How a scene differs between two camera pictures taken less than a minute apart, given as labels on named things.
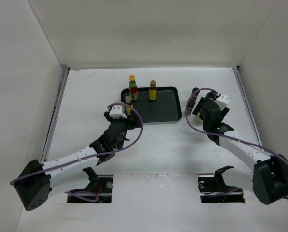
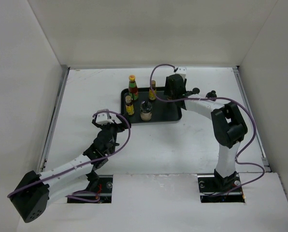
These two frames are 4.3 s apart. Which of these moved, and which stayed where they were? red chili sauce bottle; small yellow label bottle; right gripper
Moved: right gripper
Stayed: small yellow label bottle; red chili sauce bottle
